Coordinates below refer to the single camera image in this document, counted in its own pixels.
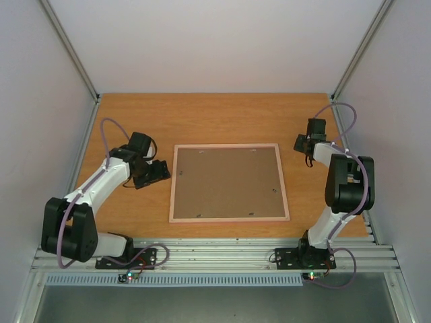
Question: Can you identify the pink photo frame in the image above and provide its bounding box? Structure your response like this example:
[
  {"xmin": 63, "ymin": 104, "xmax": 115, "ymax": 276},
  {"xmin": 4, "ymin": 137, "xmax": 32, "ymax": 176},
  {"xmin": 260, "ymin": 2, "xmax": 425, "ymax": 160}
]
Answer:
[{"xmin": 169, "ymin": 143, "xmax": 290, "ymax": 223}]

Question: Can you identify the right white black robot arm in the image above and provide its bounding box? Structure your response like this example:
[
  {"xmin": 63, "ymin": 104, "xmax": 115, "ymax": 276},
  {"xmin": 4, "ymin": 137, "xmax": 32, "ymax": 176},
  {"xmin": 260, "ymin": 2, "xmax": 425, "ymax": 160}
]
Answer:
[{"xmin": 294, "ymin": 118, "xmax": 375, "ymax": 268}]

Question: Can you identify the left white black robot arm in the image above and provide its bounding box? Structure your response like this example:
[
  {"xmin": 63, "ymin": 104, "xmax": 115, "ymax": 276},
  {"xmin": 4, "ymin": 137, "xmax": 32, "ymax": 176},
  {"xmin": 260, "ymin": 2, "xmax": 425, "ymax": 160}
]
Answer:
[{"xmin": 40, "ymin": 132, "xmax": 170, "ymax": 269}]

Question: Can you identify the left small circuit board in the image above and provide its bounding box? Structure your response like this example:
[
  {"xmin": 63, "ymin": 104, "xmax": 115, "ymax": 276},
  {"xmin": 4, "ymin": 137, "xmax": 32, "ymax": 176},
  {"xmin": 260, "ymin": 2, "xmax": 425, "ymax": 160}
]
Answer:
[{"xmin": 117, "ymin": 273, "xmax": 140, "ymax": 283}]

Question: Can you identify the small circuit board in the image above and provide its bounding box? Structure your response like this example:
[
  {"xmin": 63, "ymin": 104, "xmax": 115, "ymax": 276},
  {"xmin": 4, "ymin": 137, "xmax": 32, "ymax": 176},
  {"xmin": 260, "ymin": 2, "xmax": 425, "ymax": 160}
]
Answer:
[
  {"xmin": 117, "ymin": 273, "xmax": 140, "ymax": 283},
  {"xmin": 302, "ymin": 271, "xmax": 326, "ymax": 281}
]

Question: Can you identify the right small circuit board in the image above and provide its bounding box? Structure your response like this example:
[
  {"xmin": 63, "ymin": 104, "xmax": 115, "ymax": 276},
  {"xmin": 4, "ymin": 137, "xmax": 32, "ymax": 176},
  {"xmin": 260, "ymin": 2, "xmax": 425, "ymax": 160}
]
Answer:
[{"xmin": 302, "ymin": 271, "xmax": 326, "ymax": 281}]

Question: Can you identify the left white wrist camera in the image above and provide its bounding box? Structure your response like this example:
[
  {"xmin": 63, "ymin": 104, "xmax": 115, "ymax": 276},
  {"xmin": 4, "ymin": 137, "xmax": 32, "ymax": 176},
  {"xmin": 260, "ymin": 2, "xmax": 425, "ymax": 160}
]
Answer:
[{"xmin": 144, "ymin": 146, "xmax": 157, "ymax": 161}]

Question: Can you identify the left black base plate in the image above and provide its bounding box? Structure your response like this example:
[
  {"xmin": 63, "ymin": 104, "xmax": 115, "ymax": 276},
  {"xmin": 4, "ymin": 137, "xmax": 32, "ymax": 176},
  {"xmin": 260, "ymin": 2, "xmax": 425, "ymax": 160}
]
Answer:
[{"xmin": 95, "ymin": 248, "xmax": 157, "ymax": 270}]

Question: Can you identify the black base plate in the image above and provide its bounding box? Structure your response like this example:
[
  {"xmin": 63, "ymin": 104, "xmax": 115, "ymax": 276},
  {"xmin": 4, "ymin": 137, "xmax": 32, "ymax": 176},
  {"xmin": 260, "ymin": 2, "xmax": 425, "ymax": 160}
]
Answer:
[
  {"xmin": 95, "ymin": 248, "xmax": 157, "ymax": 270},
  {"xmin": 275, "ymin": 248, "xmax": 337, "ymax": 270}
]

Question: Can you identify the aluminium rail base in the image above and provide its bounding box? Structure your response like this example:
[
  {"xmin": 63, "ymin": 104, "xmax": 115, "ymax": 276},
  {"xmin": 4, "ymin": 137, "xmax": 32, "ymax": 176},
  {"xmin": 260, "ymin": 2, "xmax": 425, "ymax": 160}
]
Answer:
[{"xmin": 30, "ymin": 238, "xmax": 401, "ymax": 274}]

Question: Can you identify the right aluminium corner post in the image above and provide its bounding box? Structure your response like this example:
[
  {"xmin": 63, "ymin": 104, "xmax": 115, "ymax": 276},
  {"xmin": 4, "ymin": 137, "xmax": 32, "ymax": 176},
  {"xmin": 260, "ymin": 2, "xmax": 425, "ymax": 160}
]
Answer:
[{"xmin": 329, "ymin": 0, "xmax": 395, "ymax": 102}]

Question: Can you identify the aluminium corner post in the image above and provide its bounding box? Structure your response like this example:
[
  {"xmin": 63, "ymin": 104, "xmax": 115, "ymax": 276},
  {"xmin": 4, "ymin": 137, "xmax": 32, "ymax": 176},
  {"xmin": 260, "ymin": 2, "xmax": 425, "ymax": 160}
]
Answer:
[
  {"xmin": 329, "ymin": 0, "xmax": 395, "ymax": 102},
  {"xmin": 38, "ymin": 0, "xmax": 101, "ymax": 102}
]

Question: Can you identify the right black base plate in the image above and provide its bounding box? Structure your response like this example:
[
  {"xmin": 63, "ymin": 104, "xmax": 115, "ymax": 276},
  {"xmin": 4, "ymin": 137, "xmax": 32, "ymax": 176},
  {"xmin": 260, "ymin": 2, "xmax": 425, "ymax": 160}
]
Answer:
[{"xmin": 275, "ymin": 248, "xmax": 337, "ymax": 270}]

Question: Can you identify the grey slotted cable duct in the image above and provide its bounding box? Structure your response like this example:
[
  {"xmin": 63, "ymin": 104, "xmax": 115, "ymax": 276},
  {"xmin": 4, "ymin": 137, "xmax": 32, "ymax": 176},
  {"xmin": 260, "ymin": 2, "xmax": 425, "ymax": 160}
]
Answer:
[{"xmin": 45, "ymin": 273, "xmax": 303, "ymax": 287}]

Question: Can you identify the left aluminium corner post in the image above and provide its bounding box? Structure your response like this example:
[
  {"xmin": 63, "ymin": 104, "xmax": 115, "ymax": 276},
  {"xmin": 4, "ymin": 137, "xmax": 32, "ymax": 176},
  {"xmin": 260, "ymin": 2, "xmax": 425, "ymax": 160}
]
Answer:
[{"xmin": 38, "ymin": 0, "xmax": 101, "ymax": 102}]

